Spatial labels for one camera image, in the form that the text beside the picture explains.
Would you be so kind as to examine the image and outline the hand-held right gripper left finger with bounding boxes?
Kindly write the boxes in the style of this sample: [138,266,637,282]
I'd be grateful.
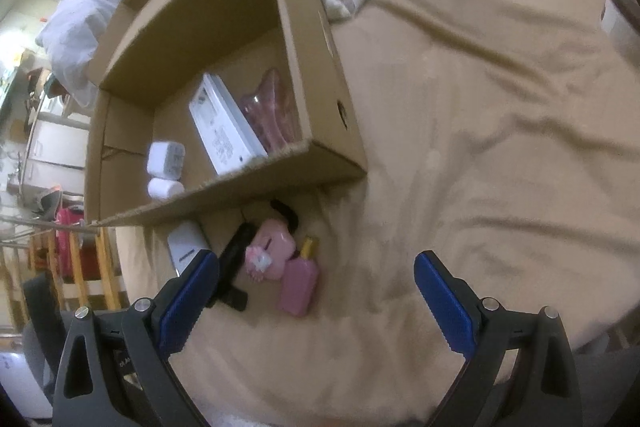
[52,251,221,427]

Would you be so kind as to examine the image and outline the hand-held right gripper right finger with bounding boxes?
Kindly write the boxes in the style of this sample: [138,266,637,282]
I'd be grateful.
[414,251,583,427]

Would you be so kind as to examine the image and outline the white roll-on bottle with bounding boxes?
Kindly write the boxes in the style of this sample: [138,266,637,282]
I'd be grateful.
[166,221,211,278]

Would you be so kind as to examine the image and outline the black flashlight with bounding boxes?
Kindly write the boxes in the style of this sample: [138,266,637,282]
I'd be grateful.
[207,222,258,313]

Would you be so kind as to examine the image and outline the small white red-label bottle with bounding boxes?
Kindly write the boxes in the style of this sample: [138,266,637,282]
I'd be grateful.
[147,177,185,200]

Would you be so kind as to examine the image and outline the white charger block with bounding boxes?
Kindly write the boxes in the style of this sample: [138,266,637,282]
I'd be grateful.
[146,141,187,180]

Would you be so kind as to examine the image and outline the white device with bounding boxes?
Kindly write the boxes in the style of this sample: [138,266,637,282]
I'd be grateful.
[189,73,269,176]

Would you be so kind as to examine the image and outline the pink transparent bag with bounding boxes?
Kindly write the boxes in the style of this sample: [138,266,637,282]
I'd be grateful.
[237,67,303,152]

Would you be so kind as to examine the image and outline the cardboard box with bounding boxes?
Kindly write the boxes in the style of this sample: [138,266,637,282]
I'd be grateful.
[84,0,368,228]

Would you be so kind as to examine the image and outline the wooden stool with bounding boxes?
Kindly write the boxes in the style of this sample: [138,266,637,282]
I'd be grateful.
[0,214,131,323]

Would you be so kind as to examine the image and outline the pink toy case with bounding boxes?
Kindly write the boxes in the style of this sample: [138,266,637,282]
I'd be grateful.
[245,219,296,283]

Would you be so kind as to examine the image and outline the pink perfume bottle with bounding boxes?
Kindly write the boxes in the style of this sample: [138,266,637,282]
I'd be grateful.
[277,235,321,319]

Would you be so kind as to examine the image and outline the red bag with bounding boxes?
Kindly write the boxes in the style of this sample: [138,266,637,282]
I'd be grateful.
[54,204,101,280]

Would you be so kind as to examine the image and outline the beige bed sheet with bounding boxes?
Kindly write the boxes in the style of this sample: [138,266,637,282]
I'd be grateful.
[115,0,640,427]

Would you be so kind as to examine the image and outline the white kitchen cabinets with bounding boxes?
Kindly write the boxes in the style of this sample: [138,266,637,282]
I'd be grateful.
[22,112,91,178]

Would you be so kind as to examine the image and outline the light blue duvet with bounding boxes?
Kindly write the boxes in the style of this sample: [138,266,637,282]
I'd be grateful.
[35,0,151,108]

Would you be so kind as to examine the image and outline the white jar with dark lid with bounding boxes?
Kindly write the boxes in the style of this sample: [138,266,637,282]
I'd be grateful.
[600,0,640,52]

